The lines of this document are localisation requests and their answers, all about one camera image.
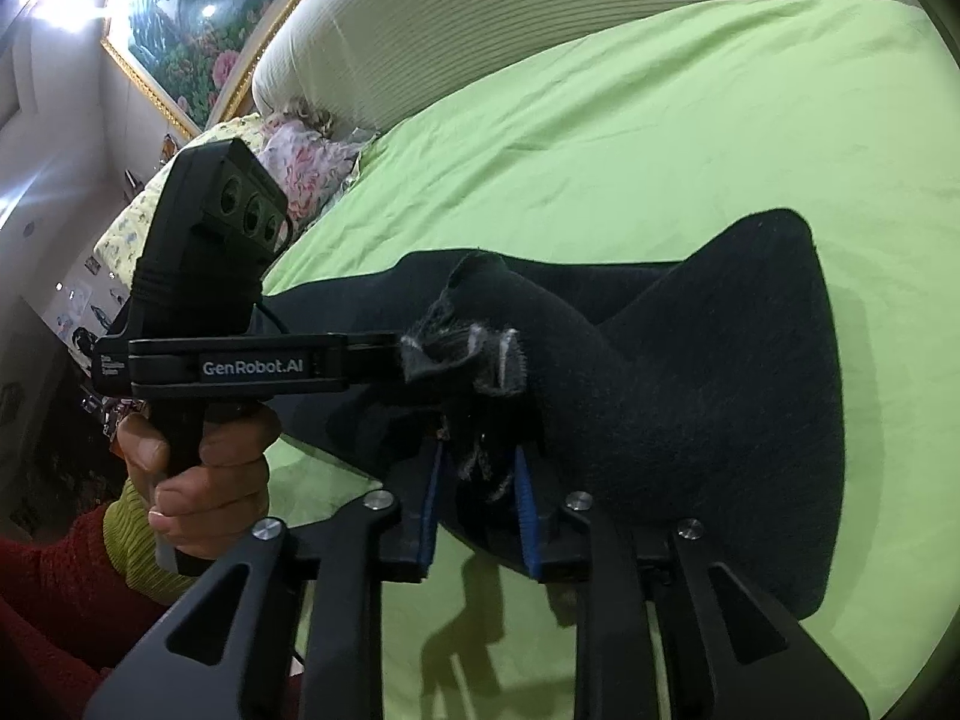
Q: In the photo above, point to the gold framed landscape painting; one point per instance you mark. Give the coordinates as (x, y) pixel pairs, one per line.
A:
(195, 22)

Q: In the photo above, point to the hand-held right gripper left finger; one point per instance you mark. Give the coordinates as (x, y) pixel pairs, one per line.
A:
(429, 517)

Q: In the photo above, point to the person's left hand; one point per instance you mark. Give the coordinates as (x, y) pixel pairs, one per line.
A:
(199, 484)

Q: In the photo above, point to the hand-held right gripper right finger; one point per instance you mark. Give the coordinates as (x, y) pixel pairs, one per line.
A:
(526, 525)

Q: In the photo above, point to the floral pillow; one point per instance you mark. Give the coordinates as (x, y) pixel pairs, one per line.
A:
(304, 157)

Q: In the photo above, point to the person's left forearm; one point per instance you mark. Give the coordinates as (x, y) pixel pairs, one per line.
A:
(82, 592)

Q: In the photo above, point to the cream padded headboard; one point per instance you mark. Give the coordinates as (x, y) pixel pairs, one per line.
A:
(465, 22)

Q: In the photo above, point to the black pants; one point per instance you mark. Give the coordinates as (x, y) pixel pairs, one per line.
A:
(675, 405)

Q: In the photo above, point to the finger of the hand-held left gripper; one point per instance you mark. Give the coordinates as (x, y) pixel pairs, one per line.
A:
(371, 349)

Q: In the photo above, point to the green bed sheet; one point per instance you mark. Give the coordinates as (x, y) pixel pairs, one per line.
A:
(637, 135)

